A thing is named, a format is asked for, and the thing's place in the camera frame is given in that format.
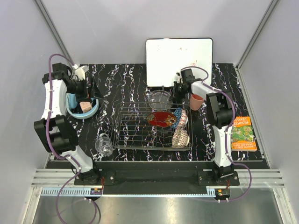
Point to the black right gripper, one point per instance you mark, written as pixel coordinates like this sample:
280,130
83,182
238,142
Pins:
176,97

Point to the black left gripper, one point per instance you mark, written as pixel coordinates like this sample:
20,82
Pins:
83,96

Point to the blue geometric patterned bowl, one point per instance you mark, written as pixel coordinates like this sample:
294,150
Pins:
182,118

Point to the clear glass bowl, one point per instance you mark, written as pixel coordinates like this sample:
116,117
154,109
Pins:
159,100

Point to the red floral plate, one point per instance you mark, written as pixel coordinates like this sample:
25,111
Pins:
162,119

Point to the brown checkered patterned bowl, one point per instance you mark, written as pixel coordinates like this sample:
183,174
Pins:
180,138

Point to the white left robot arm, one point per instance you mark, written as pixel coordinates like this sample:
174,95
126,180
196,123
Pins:
53,129

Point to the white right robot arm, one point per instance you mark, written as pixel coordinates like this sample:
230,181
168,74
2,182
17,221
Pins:
220,114

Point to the pink plastic cup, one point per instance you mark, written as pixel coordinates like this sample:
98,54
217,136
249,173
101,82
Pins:
196,102

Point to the light blue headphones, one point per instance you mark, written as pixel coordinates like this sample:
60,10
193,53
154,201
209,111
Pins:
74,109

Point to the white dry-erase board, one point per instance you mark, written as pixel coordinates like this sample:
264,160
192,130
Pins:
166,57

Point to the clear faceted glass tumbler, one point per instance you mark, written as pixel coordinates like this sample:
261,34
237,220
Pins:
103,146

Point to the orange treehouse book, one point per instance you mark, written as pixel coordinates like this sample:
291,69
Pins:
242,137

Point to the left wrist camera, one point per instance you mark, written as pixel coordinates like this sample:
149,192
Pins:
62,67

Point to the black wire dish rack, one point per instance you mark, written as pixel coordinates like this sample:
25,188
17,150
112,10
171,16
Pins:
131,129

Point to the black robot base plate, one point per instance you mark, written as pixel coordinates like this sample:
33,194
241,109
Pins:
161,178

